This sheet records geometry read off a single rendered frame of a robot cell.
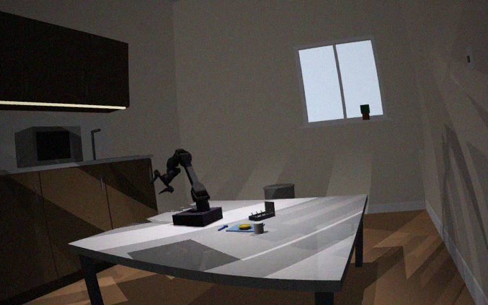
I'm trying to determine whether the light blue flat mat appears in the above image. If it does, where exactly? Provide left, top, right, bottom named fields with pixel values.
left=226, top=224, right=254, bottom=233

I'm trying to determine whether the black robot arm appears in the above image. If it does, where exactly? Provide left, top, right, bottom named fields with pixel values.
left=167, top=149, right=211, bottom=212

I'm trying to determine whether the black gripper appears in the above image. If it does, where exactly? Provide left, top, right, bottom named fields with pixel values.
left=151, top=170, right=174, bottom=194

